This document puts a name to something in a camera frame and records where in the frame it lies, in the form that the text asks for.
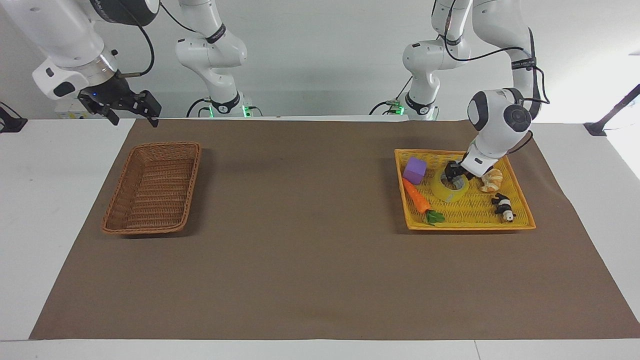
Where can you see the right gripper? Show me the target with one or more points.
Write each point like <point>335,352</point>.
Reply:
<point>111,90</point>

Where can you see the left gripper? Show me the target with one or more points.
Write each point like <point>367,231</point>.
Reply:
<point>464,173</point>

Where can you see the yellowish clear tape roll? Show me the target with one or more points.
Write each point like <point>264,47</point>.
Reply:
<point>450,192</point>

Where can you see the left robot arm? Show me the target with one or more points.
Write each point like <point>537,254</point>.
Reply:
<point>500,117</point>

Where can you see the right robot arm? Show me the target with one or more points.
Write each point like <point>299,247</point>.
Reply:
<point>65,35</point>

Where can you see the yellow woven basket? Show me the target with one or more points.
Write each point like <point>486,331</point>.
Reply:
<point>470,210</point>

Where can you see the brown wicker basket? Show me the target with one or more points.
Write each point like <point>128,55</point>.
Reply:
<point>155,187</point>

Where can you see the toy croissant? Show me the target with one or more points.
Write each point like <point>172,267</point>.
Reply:
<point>492,181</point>

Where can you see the purple cube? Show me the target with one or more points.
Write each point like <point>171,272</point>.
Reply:
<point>414,170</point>

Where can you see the orange toy carrot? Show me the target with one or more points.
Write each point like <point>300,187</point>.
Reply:
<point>417,197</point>

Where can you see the black and white toy panda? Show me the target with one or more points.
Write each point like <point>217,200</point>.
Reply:
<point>502,205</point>

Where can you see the black stand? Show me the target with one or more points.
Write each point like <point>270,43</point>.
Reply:
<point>612,112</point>
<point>11,122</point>

